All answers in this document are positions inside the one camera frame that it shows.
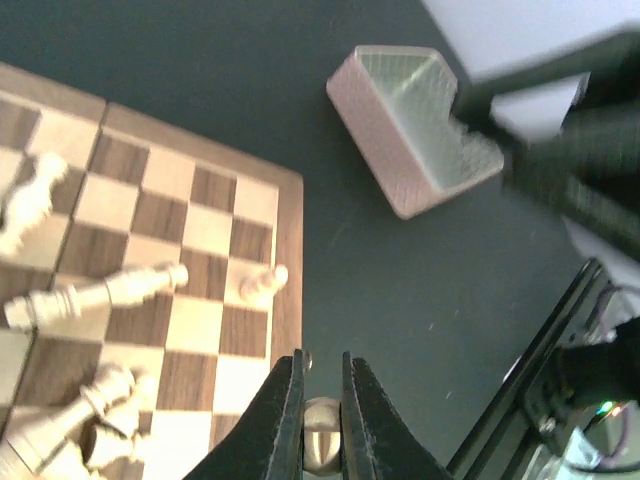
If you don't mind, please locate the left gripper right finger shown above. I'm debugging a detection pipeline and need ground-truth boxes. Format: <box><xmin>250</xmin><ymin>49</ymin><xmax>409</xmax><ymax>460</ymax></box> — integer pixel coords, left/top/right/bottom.
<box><xmin>341</xmin><ymin>352</ymin><xmax>452</xmax><ymax>480</ymax></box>

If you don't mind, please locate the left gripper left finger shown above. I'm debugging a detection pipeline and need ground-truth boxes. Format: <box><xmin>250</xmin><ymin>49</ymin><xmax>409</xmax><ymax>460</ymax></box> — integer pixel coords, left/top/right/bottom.
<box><xmin>186</xmin><ymin>349</ymin><xmax>305</xmax><ymax>480</ymax></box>

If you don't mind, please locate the white chess pawn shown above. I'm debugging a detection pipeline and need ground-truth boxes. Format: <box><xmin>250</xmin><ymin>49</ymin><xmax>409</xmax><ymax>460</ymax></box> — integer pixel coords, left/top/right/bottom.
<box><xmin>303</xmin><ymin>397</ymin><xmax>342</xmax><ymax>477</ymax></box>

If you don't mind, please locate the white chess piece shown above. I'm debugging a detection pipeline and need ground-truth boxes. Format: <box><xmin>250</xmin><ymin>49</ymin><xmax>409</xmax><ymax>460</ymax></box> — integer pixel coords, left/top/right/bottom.
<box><xmin>4</xmin><ymin>264</ymin><xmax>189</xmax><ymax>330</ymax></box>

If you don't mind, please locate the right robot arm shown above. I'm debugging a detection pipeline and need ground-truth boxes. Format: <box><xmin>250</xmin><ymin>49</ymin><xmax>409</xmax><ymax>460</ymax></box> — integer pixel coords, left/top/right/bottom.
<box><xmin>451</xmin><ymin>25</ymin><xmax>639</xmax><ymax>260</ymax></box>

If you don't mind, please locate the white chess pieces pile lower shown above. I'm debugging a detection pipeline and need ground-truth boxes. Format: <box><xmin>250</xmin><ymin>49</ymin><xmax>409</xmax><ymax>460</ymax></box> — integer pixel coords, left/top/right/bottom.
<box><xmin>1</xmin><ymin>364</ymin><xmax>158</xmax><ymax>479</ymax></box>

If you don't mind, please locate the white chess pieces pile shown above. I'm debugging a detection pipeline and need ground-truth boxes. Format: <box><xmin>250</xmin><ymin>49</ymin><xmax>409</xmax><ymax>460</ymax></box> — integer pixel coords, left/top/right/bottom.
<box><xmin>1</xmin><ymin>364</ymin><xmax>158</xmax><ymax>479</ymax></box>
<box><xmin>1</xmin><ymin>152</ymin><xmax>68</xmax><ymax>257</ymax></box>

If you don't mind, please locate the white chess rook corner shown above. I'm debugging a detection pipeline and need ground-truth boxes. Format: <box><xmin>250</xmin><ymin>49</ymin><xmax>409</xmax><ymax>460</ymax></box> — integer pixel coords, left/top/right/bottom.
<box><xmin>239</xmin><ymin>264</ymin><xmax>289</xmax><ymax>303</ymax></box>

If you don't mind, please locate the wooden chess board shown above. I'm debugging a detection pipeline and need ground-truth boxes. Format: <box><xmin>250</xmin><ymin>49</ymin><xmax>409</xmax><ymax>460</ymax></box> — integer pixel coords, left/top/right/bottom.
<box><xmin>1</xmin><ymin>65</ymin><xmax>303</xmax><ymax>479</ymax></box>

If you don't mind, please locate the white chess pieces pile upper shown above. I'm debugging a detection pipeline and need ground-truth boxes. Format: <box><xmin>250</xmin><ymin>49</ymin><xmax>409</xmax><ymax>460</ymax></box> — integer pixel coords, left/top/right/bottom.
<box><xmin>1</xmin><ymin>152</ymin><xmax>68</xmax><ymax>257</ymax></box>

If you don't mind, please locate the black front rail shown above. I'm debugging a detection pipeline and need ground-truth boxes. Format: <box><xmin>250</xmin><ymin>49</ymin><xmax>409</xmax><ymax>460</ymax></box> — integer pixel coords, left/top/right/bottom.
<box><xmin>447</xmin><ymin>259</ymin><xmax>639</xmax><ymax>479</ymax></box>

